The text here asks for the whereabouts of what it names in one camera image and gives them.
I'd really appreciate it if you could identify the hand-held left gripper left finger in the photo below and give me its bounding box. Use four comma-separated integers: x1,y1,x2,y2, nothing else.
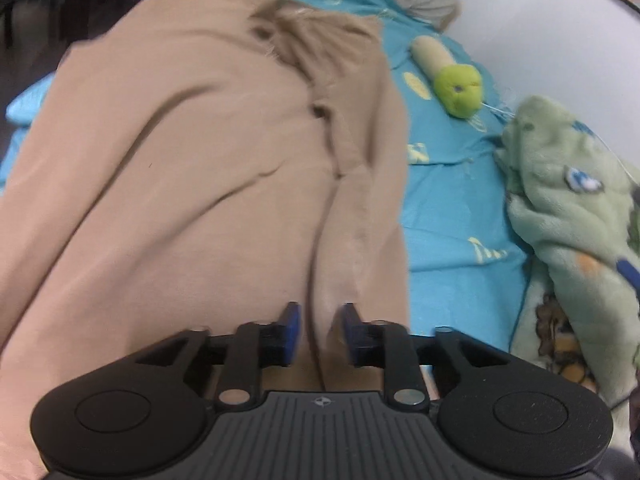
134,301,302,409

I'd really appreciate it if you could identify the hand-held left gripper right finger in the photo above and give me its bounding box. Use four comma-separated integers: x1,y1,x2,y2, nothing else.
338,303,507,407

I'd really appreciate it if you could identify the beige sweater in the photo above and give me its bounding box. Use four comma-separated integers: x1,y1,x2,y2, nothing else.
0,0,412,480

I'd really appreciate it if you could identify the blue printed bed sheet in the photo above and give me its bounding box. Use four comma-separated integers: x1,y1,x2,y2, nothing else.
0,0,531,339

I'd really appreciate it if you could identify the green fleece printed blanket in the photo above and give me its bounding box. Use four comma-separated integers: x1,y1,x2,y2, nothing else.
494,95,640,411

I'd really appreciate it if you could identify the green plush toy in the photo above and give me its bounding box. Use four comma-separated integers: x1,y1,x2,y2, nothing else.
410,36,485,120

